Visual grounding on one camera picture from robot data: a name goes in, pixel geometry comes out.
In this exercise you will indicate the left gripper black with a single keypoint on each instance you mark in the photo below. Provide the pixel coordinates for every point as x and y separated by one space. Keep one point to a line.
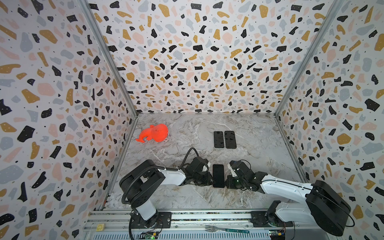
207 181

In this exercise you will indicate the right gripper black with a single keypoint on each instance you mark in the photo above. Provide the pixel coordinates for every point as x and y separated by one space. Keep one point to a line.
230 178

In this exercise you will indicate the black phone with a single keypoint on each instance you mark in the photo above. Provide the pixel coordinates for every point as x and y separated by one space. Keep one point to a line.
218 176

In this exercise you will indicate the black phone case camera cutout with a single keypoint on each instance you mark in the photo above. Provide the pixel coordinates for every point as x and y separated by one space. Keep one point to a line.
230 140

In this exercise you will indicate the light blue phone case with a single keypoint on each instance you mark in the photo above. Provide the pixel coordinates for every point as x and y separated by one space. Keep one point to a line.
219 141

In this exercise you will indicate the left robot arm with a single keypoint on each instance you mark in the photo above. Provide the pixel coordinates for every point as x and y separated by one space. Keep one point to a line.
140 184

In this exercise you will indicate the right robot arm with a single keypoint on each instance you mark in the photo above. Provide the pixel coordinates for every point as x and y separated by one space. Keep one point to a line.
312 204

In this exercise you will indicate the red plush toy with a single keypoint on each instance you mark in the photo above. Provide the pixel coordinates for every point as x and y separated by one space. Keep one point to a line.
157 133

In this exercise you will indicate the right circuit board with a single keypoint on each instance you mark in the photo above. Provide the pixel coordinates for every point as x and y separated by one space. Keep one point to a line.
277 235

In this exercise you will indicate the circuit board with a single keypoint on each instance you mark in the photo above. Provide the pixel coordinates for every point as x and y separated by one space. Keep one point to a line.
277 235
149 236

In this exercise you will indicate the left circuit board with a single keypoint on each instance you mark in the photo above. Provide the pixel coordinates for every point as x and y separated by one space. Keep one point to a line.
149 236

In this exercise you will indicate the yellow sticker tag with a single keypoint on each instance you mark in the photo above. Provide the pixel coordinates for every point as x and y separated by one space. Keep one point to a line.
100 227

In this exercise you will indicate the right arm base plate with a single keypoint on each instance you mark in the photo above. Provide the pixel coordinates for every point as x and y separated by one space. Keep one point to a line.
262 219

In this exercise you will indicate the silver fork green handle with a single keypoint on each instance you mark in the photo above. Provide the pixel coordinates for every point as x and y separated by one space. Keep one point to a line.
214 229

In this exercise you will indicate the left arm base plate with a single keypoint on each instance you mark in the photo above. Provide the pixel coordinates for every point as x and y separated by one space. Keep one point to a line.
159 220

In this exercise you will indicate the aluminium rail frame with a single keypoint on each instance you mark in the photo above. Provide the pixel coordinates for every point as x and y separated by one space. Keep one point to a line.
190 225

